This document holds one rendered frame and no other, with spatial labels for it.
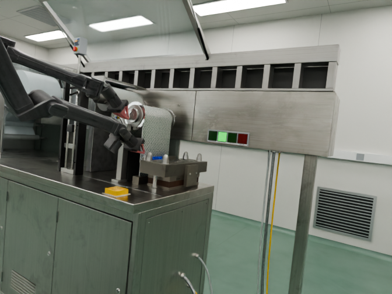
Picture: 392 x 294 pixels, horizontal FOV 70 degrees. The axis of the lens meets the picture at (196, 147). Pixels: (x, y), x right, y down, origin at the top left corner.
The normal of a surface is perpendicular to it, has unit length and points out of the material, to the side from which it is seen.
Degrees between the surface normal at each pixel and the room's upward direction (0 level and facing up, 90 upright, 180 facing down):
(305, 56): 90
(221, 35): 90
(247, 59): 90
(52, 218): 90
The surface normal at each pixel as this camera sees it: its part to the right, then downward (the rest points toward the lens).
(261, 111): -0.52, 0.00
